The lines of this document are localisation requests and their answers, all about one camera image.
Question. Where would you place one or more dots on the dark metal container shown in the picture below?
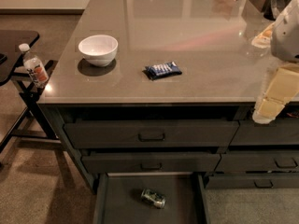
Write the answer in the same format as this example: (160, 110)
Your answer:
(277, 2)

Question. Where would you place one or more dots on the bottom right drawer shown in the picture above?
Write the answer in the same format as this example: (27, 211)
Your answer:
(259, 181)

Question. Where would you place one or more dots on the open bottom left drawer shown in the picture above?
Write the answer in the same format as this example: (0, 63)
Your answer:
(118, 200)

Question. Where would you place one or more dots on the black side table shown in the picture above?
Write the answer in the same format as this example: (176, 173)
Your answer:
(9, 42)

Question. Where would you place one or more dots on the middle left drawer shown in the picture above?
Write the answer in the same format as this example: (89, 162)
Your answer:
(150, 162)

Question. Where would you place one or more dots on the blue snack packet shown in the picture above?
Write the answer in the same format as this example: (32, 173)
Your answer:
(162, 70)

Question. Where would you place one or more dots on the middle right drawer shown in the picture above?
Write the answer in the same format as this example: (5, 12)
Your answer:
(258, 161)

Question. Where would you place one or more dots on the green soda can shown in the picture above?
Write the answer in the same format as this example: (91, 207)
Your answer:
(153, 198)

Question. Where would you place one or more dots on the glass jar with snacks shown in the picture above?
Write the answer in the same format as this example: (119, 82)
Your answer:
(262, 40)

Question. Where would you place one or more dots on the white bowl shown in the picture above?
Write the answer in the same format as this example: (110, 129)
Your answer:
(99, 50)

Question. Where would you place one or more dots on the clear water bottle orange label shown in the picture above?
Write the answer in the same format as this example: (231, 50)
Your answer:
(34, 66)

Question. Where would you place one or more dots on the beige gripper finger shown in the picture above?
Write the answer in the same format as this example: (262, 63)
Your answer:
(284, 85)
(266, 111)

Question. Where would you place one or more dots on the top left drawer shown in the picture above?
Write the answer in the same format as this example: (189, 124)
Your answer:
(151, 133)

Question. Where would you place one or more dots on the top right drawer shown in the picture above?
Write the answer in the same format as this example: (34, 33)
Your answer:
(278, 132)

